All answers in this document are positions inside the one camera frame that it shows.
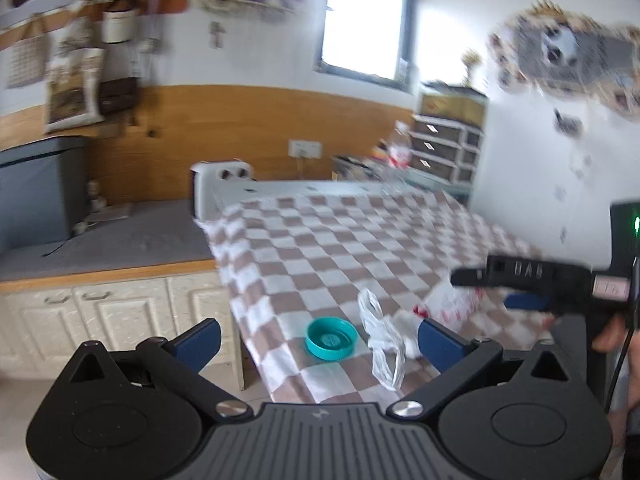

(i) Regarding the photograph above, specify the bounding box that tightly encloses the glass fish tank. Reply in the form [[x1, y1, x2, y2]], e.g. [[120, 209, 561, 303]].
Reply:
[[418, 82, 489, 122]]

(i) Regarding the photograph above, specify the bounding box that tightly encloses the white cabinet row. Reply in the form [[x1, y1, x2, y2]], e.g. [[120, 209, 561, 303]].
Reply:
[[0, 259, 247, 392]]

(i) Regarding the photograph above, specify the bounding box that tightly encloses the white bucket bag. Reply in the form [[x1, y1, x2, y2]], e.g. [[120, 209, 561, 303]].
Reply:
[[101, 7, 137, 44]]

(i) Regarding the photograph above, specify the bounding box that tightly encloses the white drawer unit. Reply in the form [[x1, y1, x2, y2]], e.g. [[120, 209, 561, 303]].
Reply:
[[410, 113, 486, 187]]

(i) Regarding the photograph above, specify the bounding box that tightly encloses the teal lid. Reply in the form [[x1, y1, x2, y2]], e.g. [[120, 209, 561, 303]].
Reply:
[[305, 317, 359, 362]]

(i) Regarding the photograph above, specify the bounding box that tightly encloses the brown white checkered tablecloth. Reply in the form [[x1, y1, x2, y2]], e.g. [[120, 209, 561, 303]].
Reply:
[[202, 190, 557, 407]]

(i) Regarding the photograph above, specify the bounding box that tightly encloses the white wall outlet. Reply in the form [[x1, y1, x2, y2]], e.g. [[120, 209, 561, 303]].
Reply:
[[288, 140, 323, 160]]

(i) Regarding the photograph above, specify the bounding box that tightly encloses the brown shoulder bag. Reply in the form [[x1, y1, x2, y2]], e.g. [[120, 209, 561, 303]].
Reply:
[[97, 77, 140, 116]]

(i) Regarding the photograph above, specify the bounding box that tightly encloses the knitted beige bag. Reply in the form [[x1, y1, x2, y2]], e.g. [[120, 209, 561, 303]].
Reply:
[[5, 35, 49, 89]]

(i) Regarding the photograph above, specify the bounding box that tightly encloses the red white plastic wrapper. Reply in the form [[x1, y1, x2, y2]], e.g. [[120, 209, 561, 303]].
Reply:
[[412, 272, 482, 327]]

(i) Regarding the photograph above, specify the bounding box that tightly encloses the person's right hand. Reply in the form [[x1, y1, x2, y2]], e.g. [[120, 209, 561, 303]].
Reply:
[[591, 316, 640, 357]]

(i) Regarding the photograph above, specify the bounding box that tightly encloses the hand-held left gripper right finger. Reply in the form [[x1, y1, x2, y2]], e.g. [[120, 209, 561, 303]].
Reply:
[[387, 319, 576, 418]]

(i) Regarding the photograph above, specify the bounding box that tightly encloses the wooden wall hook board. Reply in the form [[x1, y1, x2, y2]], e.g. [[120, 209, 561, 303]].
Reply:
[[0, 0, 192, 52]]

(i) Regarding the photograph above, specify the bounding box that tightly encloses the black cable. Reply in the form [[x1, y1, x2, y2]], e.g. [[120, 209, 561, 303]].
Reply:
[[606, 330, 635, 415]]

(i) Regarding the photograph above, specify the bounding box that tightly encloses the cat wall hanging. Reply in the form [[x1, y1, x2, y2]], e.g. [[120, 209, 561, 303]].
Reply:
[[487, 0, 640, 122]]

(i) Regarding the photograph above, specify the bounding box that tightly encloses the dark framed window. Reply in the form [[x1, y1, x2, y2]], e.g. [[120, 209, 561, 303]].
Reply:
[[313, 0, 419, 94]]

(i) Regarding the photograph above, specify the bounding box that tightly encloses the grey counter mat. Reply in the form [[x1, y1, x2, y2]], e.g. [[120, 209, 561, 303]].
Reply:
[[0, 198, 217, 284]]

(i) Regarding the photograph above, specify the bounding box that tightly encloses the white plastic bag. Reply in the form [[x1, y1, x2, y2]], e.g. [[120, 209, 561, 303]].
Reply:
[[357, 287, 424, 391]]

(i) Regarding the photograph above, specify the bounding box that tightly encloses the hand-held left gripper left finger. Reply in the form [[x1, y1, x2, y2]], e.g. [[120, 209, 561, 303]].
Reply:
[[62, 318, 253, 421]]

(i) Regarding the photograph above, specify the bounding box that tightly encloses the grey storage box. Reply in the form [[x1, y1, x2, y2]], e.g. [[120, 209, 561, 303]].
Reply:
[[0, 135, 91, 257]]

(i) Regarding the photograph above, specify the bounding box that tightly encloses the clear water bottle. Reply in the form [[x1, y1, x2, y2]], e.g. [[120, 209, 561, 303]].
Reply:
[[382, 120, 414, 197]]

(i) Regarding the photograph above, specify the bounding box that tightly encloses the printed tote bag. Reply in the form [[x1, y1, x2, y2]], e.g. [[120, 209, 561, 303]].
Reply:
[[43, 46, 106, 134]]

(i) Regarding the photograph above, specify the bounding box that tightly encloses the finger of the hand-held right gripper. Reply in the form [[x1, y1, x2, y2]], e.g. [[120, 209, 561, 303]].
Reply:
[[504, 291, 592, 319], [450, 254, 596, 292]]

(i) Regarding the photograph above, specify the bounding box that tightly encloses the dried flower vase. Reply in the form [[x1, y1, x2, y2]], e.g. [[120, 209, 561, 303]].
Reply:
[[462, 49, 484, 89]]

